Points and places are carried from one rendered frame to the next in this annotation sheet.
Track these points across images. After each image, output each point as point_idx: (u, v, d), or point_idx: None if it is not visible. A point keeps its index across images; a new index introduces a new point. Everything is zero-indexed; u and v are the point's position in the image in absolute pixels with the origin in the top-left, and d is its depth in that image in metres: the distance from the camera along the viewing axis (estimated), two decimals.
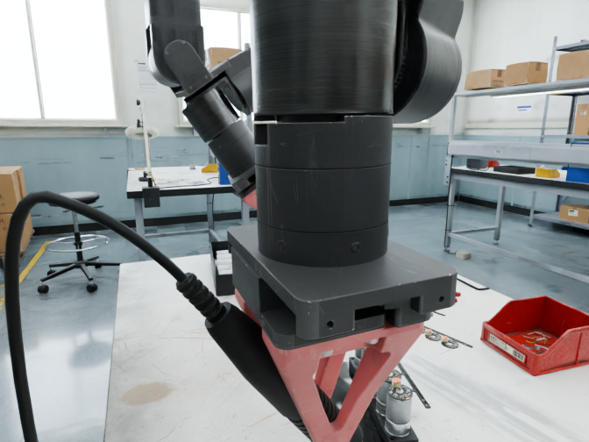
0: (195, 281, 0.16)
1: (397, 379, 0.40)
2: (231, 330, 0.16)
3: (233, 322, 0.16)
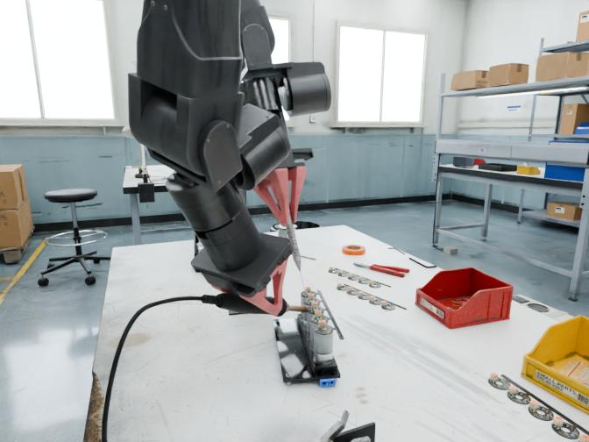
0: (208, 295, 0.40)
1: (322, 320, 0.51)
2: (228, 302, 0.41)
3: (227, 299, 0.41)
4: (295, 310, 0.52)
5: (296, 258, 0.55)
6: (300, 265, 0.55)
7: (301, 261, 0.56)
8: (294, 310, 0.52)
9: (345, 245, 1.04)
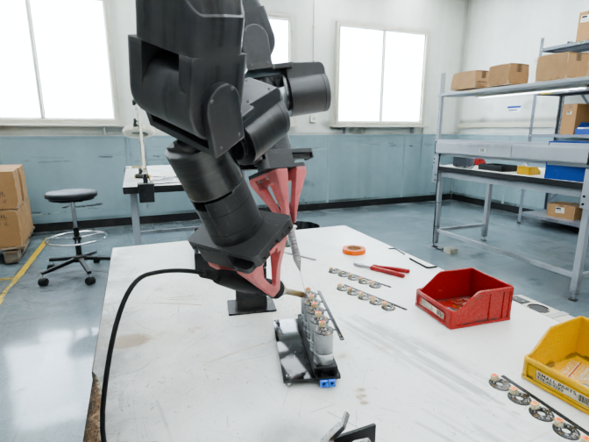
0: (206, 270, 0.39)
1: (322, 321, 0.51)
2: (226, 278, 0.40)
3: (224, 274, 0.40)
4: (293, 295, 0.51)
5: (296, 258, 0.55)
6: (300, 265, 0.55)
7: (301, 261, 0.56)
8: (291, 295, 0.51)
9: (345, 245, 1.04)
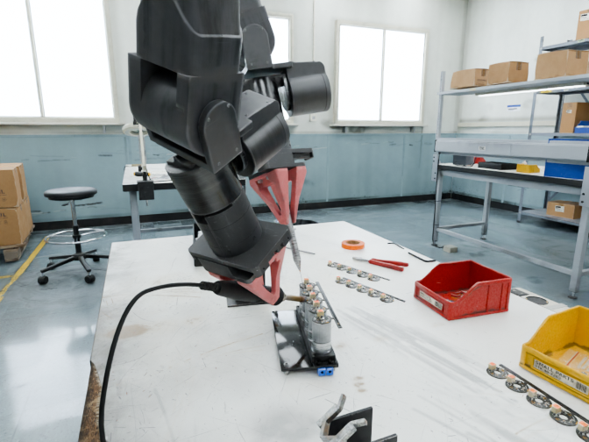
0: (206, 282, 0.39)
1: (321, 310, 0.51)
2: (225, 288, 0.41)
3: (224, 286, 0.41)
4: (292, 300, 0.52)
5: (296, 258, 0.55)
6: (300, 265, 0.55)
7: (301, 261, 0.56)
8: (290, 300, 0.52)
9: (344, 240, 1.04)
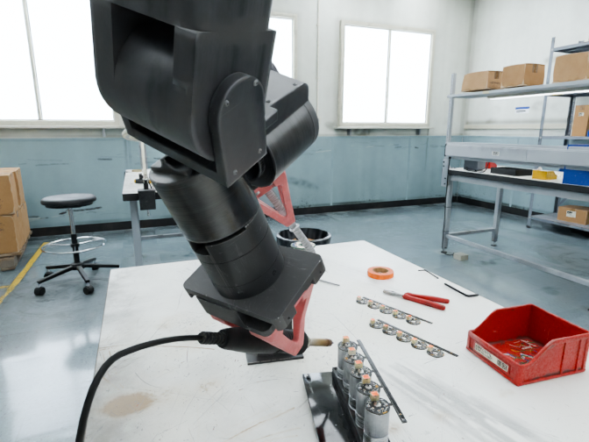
0: (208, 334, 0.28)
1: (375, 392, 0.40)
2: (235, 340, 0.30)
3: (233, 337, 0.30)
4: (317, 345, 0.41)
5: (312, 247, 0.57)
6: (315, 253, 0.58)
7: (314, 250, 0.58)
8: (315, 345, 0.40)
9: (371, 267, 0.93)
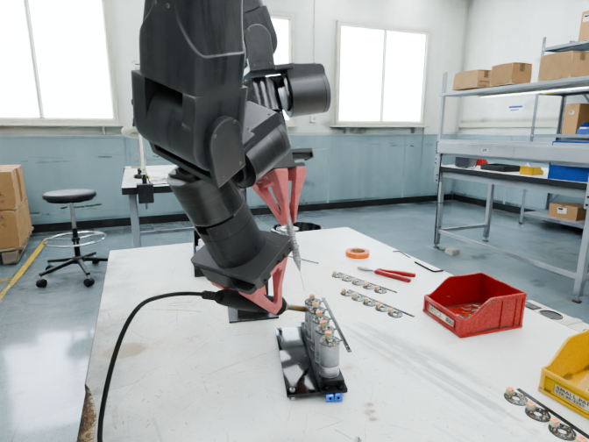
0: (209, 292, 0.40)
1: (329, 331, 0.48)
2: (228, 298, 0.41)
3: (227, 295, 0.41)
4: (294, 310, 0.52)
5: (296, 258, 0.55)
6: (300, 265, 0.55)
7: (301, 261, 0.56)
8: (293, 310, 0.52)
9: (349, 248, 1.01)
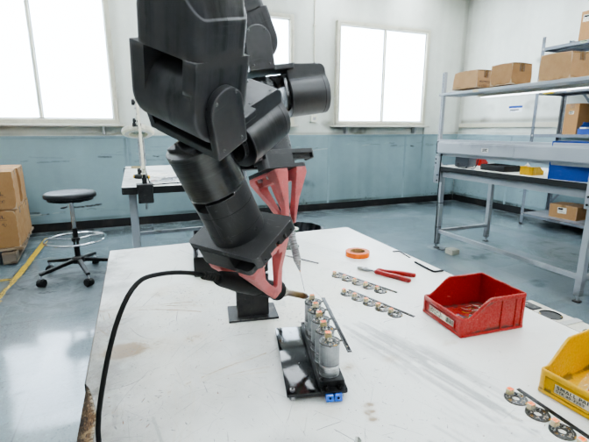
0: (207, 272, 0.39)
1: (329, 331, 0.48)
2: (227, 280, 0.40)
3: (226, 276, 0.40)
4: (294, 296, 0.51)
5: (296, 258, 0.55)
6: (300, 265, 0.55)
7: (301, 261, 0.56)
8: (292, 295, 0.51)
9: (349, 248, 1.01)
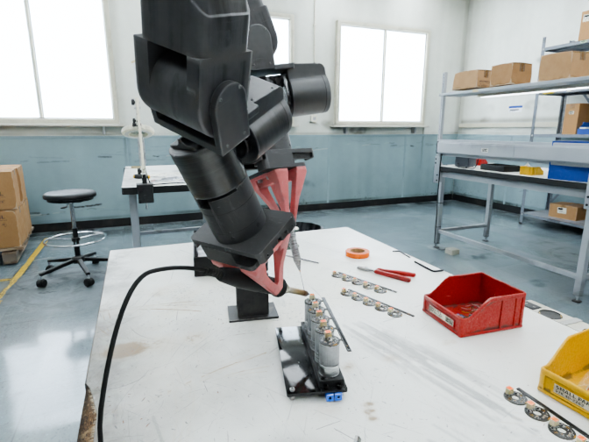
0: (209, 267, 0.39)
1: (329, 331, 0.48)
2: (229, 275, 0.41)
3: (228, 272, 0.40)
4: (295, 293, 0.51)
5: (296, 258, 0.55)
6: (300, 265, 0.55)
7: (301, 261, 0.56)
8: (293, 293, 0.51)
9: (349, 248, 1.01)
